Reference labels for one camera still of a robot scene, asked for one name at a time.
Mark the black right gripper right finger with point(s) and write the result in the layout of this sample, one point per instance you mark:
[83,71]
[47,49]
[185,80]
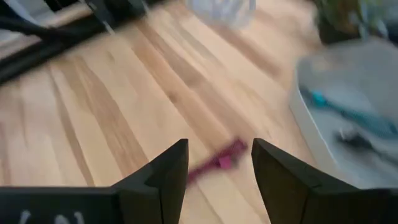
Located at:
[283,186]

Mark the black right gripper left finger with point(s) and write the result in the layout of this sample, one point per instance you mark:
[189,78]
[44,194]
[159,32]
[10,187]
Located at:
[161,189]

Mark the white plastic bin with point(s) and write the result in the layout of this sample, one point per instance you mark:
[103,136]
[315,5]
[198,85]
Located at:
[351,71]

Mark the black metal table frame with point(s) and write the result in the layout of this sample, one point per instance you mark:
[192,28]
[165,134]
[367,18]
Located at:
[46,49]

